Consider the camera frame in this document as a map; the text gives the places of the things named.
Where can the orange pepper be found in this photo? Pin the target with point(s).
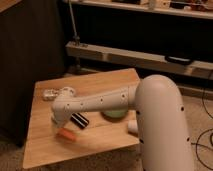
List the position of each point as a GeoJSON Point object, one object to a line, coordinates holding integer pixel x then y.
{"type": "Point", "coordinates": [67, 134]}

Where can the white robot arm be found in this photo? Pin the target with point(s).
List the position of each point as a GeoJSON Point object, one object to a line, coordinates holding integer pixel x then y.
{"type": "Point", "coordinates": [162, 127]}

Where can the green bowl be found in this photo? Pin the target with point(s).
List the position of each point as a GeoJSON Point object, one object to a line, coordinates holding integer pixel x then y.
{"type": "Point", "coordinates": [115, 114]}

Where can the black striped rectangular box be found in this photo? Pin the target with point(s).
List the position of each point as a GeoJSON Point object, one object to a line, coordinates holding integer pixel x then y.
{"type": "Point", "coordinates": [79, 120]}

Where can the wooden table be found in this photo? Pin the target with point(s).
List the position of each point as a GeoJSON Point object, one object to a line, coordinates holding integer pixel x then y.
{"type": "Point", "coordinates": [44, 147]}

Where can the white paper cup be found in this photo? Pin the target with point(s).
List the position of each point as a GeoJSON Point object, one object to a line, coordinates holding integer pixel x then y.
{"type": "Point", "coordinates": [132, 127]}

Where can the metal pole stand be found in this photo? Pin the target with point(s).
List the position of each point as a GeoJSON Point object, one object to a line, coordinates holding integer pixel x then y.
{"type": "Point", "coordinates": [75, 37]}

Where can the small white packet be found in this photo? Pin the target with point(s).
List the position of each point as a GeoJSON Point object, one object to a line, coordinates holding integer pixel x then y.
{"type": "Point", "coordinates": [50, 94]}

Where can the low white shelf beam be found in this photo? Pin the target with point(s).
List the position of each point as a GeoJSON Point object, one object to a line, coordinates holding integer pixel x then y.
{"type": "Point", "coordinates": [137, 59]}

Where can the upper wooden shelf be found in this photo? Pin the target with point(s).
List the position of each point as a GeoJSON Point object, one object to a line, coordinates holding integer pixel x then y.
{"type": "Point", "coordinates": [147, 7]}

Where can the black handle on shelf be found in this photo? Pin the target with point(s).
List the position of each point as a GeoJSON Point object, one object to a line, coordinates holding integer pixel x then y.
{"type": "Point", "coordinates": [178, 60]}

